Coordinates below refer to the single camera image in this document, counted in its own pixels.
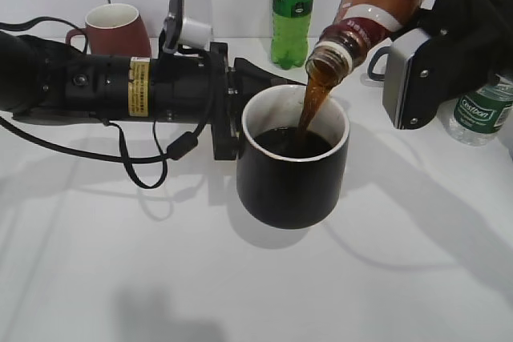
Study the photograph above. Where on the clear water bottle green label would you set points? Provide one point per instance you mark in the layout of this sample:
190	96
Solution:
478	116

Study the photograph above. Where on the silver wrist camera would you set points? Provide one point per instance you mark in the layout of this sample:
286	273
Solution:
188	23
411	95

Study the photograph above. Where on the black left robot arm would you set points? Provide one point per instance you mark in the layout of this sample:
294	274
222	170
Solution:
44	82

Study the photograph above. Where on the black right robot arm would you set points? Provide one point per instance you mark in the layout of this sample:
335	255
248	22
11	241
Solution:
501	20

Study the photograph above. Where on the green soda bottle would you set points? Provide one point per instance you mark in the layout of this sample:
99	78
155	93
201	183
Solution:
291	22

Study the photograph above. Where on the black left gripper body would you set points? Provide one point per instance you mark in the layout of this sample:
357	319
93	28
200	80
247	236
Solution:
218	97

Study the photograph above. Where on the black ceramic mug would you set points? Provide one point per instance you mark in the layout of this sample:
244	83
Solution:
282	182

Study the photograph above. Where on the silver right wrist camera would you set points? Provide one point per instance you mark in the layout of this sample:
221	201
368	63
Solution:
411	95

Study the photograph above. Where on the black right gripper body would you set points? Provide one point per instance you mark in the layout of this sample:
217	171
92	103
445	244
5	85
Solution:
464	35

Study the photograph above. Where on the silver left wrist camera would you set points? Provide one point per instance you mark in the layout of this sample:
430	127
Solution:
188	23

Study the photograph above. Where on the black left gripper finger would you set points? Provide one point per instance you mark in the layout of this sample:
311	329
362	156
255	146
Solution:
250	79

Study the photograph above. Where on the red ceramic mug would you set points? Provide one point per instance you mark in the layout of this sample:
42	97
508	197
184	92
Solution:
117	29

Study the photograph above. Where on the brown tea bottle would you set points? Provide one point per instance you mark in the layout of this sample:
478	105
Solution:
358	26

